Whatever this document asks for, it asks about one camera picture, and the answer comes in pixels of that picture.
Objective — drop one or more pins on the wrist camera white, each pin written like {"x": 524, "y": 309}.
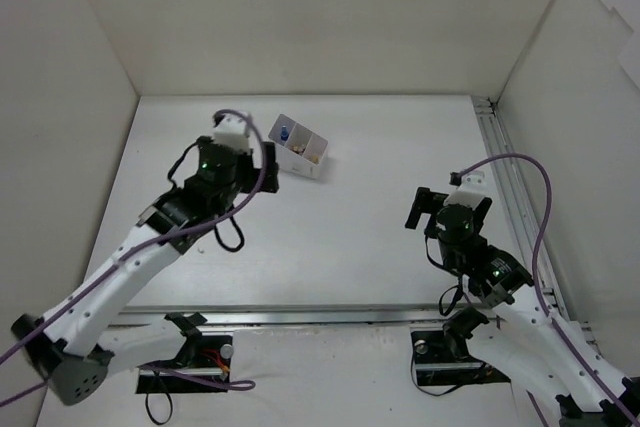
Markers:
{"x": 467, "y": 189}
{"x": 231, "y": 131}

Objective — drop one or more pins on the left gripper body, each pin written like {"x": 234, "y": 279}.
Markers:
{"x": 267, "y": 167}

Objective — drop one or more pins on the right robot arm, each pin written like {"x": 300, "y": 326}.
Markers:
{"x": 550, "y": 360}

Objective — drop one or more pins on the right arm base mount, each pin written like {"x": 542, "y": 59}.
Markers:
{"x": 439, "y": 369}

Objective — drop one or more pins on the white three-compartment organizer box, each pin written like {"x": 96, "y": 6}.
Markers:
{"x": 294, "y": 156}

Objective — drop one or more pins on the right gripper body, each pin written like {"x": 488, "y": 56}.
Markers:
{"x": 420, "y": 206}

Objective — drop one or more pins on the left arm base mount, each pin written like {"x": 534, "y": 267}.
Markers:
{"x": 209, "y": 360}

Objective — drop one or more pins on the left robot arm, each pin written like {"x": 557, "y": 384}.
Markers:
{"x": 69, "y": 345}

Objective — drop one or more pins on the blue-capped clear spray bottle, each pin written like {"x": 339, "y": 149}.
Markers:
{"x": 284, "y": 134}

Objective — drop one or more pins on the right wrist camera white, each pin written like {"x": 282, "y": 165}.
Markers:
{"x": 467, "y": 189}

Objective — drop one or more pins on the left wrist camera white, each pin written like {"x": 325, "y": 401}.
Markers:
{"x": 231, "y": 131}

